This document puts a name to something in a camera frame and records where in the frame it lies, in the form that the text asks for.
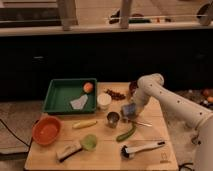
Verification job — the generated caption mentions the green plastic cup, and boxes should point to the green plastic cup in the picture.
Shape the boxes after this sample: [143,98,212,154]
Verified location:
[81,134,97,151]

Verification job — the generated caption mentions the wooden handled brush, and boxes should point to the wooden handled brush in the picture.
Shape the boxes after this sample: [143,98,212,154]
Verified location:
[56,141,82,162]

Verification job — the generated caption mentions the green cucumber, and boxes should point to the green cucumber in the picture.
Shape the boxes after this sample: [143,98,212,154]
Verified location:
[116,124,136,142]

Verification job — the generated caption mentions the dark maroon bowl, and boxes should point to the dark maroon bowl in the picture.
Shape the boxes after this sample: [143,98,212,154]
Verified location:
[129,81,138,95]

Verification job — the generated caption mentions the yellow banana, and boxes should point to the yellow banana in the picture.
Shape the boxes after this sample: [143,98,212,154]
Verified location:
[72,120,97,129]

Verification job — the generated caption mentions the white plastic cup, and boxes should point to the white plastic cup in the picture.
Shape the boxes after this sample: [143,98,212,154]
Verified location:
[97,93,112,110]

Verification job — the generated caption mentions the metal spoon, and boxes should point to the metal spoon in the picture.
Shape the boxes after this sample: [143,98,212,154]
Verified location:
[121,117,153,128]

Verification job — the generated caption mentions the white dish brush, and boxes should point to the white dish brush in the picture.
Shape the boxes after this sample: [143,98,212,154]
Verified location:
[121,141,165,158]

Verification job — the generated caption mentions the orange ball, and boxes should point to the orange ball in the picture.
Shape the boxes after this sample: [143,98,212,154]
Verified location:
[83,82,93,93]

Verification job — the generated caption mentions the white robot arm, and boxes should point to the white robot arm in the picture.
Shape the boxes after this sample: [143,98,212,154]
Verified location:
[133,73,213,171]

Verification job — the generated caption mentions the orange bowl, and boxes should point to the orange bowl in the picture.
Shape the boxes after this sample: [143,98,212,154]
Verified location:
[32,116,61,146]

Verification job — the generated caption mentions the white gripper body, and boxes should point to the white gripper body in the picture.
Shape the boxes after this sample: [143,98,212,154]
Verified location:
[133,96,149,115]

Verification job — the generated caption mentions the black cable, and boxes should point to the black cable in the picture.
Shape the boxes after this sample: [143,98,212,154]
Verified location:
[0,116,39,148]

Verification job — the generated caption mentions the green plastic tray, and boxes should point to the green plastic tray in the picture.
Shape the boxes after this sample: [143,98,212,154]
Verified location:
[43,78,97,115]

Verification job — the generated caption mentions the small metal cup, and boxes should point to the small metal cup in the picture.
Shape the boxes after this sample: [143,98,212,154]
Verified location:
[107,112,120,128]

